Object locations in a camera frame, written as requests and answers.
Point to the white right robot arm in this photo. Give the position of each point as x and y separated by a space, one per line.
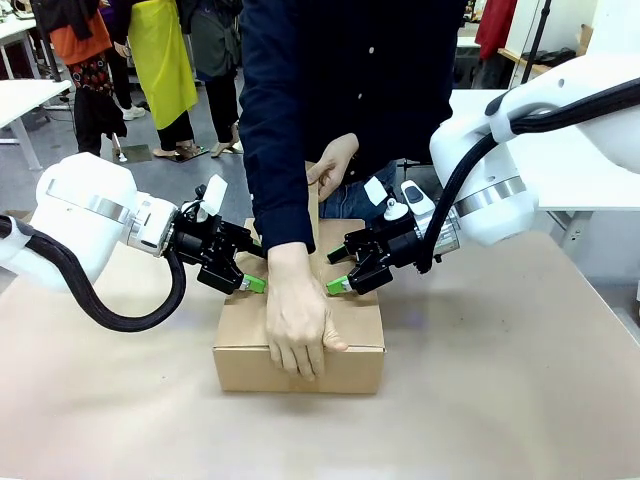
575 145

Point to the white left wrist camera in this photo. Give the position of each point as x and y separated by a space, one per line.
215 195

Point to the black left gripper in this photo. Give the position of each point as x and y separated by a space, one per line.
215 245

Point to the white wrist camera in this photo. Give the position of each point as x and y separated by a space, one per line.
417 197
215 195

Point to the person's right hand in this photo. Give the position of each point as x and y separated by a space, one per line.
297 315

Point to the person's right forearm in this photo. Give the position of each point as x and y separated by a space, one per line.
282 200

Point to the red hanging garment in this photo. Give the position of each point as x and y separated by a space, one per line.
495 25

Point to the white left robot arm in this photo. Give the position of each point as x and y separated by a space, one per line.
85 215

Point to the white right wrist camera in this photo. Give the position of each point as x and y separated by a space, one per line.
417 197

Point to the person's left hand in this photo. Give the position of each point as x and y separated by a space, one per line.
337 160

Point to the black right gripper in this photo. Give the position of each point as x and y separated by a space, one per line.
385 250

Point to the person's navy shirt torso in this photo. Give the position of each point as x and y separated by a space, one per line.
360 65

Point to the black tripod stand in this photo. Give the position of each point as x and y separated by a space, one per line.
537 35

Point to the bystander in grey jacket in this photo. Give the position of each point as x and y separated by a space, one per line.
217 45

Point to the bystander in yellow apron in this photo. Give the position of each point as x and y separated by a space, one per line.
160 60

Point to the white table with grey legs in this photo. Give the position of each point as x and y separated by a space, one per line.
25 100
17 30

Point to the person's blue jeans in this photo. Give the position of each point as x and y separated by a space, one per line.
350 200

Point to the brown cardboard box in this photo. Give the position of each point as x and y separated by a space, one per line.
250 365

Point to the bystander in orange top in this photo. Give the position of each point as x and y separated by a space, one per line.
85 45

